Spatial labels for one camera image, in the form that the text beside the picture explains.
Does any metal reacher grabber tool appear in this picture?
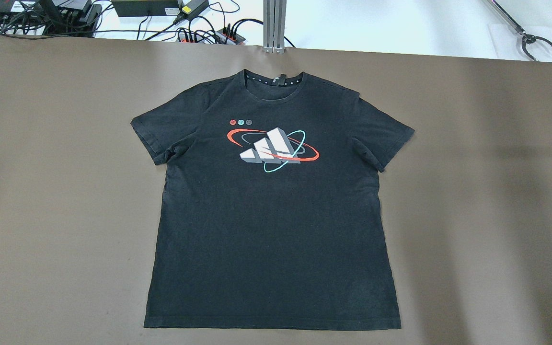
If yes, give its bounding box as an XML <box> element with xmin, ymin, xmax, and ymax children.
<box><xmin>488</xmin><ymin>0</ymin><xmax>552</xmax><ymax>62</ymax></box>

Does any aluminium frame post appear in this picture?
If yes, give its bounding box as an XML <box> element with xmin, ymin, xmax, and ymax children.
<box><xmin>263</xmin><ymin>0</ymin><xmax>287</xmax><ymax>54</ymax></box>

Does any grey power strip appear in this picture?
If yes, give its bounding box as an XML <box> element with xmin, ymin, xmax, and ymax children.
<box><xmin>173</xmin><ymin>28</ymin><xmax>247</xmax><ymax>45</ymax></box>

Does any black graphic t-shirt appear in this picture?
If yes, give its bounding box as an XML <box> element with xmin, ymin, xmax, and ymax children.
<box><xmin>130</xmin><ymin>69</ymin><xmax>415</xmax><ymax>331</ymax></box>

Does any black electronics box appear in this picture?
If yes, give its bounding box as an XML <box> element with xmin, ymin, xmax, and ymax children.
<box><xmin>37</xmin><ymin>0</ymin><xmax>103</xmax><ymax>34</ymax></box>

